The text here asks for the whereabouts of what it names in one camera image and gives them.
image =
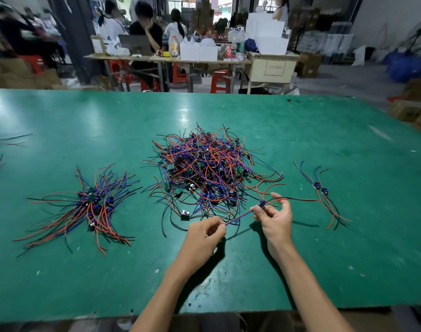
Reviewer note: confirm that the person's right forearm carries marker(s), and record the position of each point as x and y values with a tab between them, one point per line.
311	294

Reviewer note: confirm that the grey laptop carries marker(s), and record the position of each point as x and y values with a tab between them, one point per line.
134	45

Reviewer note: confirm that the long wooden work table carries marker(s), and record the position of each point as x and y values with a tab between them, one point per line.
169	58

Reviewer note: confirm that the row of cardboard boxes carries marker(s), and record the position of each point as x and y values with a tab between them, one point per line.
24	72

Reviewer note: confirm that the heap of blue bags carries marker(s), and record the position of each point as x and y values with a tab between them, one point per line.
407	65

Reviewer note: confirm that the dark pillar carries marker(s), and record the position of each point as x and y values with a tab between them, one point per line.
75	31

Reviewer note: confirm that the dark blue bag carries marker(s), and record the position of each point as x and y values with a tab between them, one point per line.
251	45

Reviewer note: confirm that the person's right hand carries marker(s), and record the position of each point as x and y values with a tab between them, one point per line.
278	224

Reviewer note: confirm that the row of white containers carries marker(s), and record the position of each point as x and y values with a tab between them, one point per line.
199	51

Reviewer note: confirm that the person's left forearm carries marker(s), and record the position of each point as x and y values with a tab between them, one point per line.
169	300

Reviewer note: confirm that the stack of white boxes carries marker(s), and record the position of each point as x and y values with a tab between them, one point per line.
266	34

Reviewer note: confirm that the person's left hand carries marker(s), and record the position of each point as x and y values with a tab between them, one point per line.
200	245

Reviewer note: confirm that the red plastic stool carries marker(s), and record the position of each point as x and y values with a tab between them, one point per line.
221	81
179	74
32	63
118	67

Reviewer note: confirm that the cream cabinet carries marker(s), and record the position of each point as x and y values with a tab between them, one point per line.
273	69

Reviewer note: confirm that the brown cardboard box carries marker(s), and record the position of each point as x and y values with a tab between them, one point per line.
309	65

